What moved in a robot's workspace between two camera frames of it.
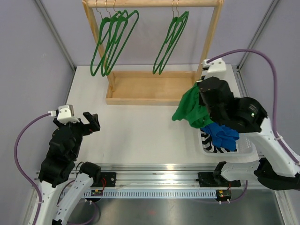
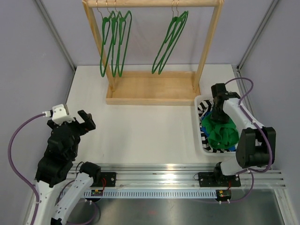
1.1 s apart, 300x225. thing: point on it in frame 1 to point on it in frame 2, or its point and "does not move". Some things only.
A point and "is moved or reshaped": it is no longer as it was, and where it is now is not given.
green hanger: (177, 21) to (161, 68)
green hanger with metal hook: (106, 26) is moved or reshaped
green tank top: (188, 109) to (220, 135)
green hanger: (116, 27) is moved or reshaped
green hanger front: (181, 21) to (171, 29)
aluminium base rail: (156, 176) does not move
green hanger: (130, 18) is moved or reshaped
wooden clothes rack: (167, 88) does not move
